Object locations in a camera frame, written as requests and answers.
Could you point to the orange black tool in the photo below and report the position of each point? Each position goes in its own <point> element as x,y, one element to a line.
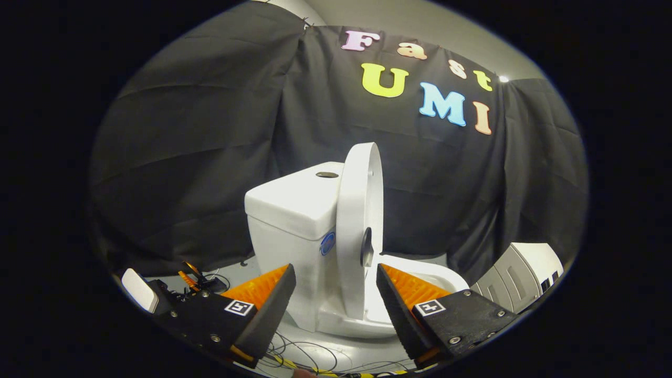
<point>197,278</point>

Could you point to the white toilet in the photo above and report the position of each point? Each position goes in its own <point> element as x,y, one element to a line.
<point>289,210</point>

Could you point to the white toilet lid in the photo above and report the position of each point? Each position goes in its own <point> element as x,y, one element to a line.
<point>352,220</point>

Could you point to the white rectangular device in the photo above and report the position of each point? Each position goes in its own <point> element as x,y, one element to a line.
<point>139,289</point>

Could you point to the black backdrop cloth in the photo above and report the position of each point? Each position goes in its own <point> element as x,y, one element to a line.
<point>210,131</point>

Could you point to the grey drawer cabinet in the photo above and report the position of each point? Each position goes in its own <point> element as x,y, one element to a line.
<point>517,273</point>

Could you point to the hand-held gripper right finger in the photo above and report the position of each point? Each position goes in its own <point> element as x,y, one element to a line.
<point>401,320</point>

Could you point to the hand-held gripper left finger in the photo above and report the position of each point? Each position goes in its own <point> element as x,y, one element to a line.
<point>270,315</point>

